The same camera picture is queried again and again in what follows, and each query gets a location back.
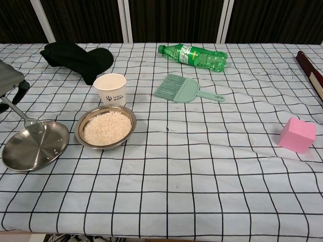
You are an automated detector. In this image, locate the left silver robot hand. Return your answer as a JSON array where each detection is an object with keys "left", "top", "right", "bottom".
[{"left": 0, "top": 59, "right": 31, "bottom": 114}]

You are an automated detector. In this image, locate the metal spoon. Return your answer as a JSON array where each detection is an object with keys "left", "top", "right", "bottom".
[{"left": 1, "top": 96, "right": 47, "bottom": 135}]

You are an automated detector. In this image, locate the metal bowl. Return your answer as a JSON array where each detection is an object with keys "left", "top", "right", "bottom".
[{"left": 75, "top": 104, "right": 137, "bottom": 151}]

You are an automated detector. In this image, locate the white paper cup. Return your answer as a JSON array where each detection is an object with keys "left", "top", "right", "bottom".
[{"left": 92, "top": 73, "right": 127, "bottom": 107}]

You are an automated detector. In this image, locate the black knit hat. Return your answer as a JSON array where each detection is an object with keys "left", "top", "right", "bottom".
[{"left": 39, "top": 42, "right": 115, "bottom": 86}]

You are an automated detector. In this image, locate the shallow metal plate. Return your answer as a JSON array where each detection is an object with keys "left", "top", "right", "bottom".
[{"left": 2, "top": 120, "right": 70, "bottom": 173}]

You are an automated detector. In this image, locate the green mini brush with dustpan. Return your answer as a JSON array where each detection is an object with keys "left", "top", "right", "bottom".
[{"left": 153, "top": 73, "right": 225, "bottom": 104}]

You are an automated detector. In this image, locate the green plastic bottle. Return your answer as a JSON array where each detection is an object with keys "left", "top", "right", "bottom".
[{"left": 157, "top": 43, "right": 228, "bottom": 74}]

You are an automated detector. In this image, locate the checked white tablecloth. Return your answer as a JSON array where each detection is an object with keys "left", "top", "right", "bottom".
[{"left": 0, "top": 42, "right": 323, "bottom": 232}]

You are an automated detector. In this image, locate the pink foam cube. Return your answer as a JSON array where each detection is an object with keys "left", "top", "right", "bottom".
[{"left": 278, "top": 116, "right": 317, "bottom": 155}]

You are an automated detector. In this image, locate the white partition post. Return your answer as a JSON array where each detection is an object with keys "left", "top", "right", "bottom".
[
  {"left": 32, "top": 0, "right": 57, "bottom": 44},
  {"left": 118, "top": 0, "right": 134, "bottom": 43},
  {"left": 216, "top": 0, "right": 235, "bottom": 43}
]

